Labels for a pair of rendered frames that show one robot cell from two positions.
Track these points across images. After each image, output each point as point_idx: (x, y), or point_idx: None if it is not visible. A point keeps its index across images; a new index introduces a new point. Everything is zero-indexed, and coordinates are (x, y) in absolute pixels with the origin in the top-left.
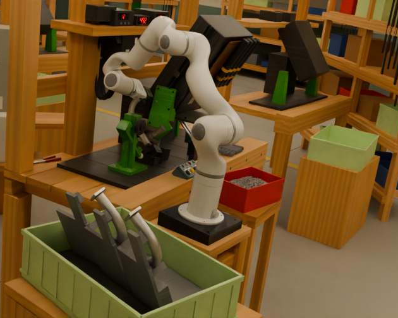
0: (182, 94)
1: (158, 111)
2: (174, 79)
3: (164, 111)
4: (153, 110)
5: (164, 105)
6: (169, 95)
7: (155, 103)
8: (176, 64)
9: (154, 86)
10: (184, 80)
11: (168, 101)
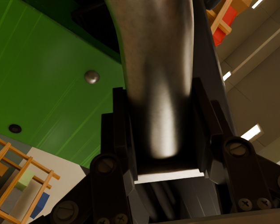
0: (85, 171)
1: (8, 70)
2: (153, 210)
3: (2, 104)
4: (28, 31)
5: (49, 115)
6: (95, 150)
7: (77, 67)
8: (210, 215)
9: (201, 70)
10: (132, 207)
11: (64, 140)
